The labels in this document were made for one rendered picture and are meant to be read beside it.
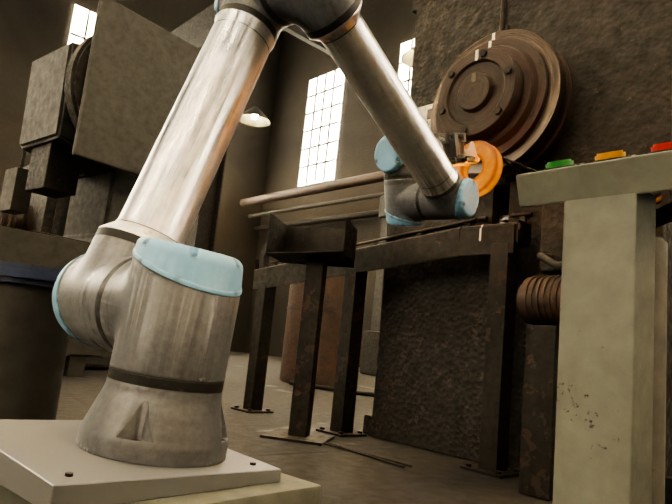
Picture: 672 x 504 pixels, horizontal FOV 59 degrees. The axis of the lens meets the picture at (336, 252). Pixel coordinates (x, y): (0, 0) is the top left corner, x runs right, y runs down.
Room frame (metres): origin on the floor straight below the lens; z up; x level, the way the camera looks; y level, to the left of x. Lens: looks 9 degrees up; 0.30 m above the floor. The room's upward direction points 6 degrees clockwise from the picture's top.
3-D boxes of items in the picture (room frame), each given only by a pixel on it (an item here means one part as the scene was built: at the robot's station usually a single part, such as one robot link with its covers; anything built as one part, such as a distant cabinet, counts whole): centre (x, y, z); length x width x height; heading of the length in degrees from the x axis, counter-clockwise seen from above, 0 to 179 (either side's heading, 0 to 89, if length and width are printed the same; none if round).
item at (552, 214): (1.64, -0.63, 0.68); 0.11 x 0.08 x 0.24; 132
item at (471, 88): (1.74, -0.39, 1.11); 0.28 x 0.06 x 0.28; 42
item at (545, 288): (1.47, -0.58, 0.27); 0.22 x 0.13 x 0.53; 42
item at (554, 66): (1.80, -0.46, 1.11); 0.47 x 0.06 x 0.47; 42
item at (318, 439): (2.02, 0.08, 0.36); 0.26 x 0.20 x 0.72; 77
